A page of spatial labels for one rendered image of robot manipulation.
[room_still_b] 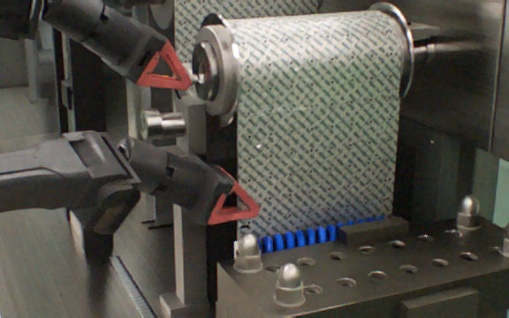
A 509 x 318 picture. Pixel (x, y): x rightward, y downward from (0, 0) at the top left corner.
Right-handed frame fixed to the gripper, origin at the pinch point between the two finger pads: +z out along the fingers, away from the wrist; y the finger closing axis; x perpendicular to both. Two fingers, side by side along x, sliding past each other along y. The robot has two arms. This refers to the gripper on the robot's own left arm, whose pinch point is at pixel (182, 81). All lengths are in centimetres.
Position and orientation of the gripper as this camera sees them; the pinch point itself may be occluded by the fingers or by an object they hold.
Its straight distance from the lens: 106.3
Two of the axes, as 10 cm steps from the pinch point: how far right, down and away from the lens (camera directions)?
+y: 4.4, 3.2, -8.4
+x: 5.4, -8.4, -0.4
